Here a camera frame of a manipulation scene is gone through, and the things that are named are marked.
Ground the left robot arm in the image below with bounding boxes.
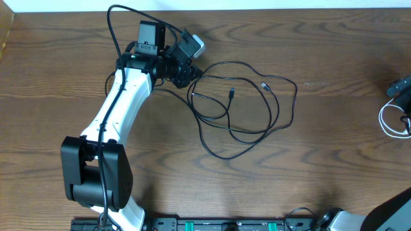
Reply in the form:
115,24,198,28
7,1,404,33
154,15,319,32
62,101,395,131
60,21,206,230

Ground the black usb cable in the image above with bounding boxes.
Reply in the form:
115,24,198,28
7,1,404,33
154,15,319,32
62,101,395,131
153,60,298,160
191,75,281,135

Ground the white usb cable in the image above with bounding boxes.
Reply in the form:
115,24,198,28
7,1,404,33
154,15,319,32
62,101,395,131
378,98,411,140

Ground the black left camera cable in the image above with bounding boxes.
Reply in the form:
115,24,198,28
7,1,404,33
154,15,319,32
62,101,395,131
96,4,190,231

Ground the thin black base wire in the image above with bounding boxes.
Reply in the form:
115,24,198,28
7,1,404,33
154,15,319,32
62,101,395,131
284,207,317,231

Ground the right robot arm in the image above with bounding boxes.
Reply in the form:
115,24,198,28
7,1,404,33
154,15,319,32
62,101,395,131
311,76,410,231

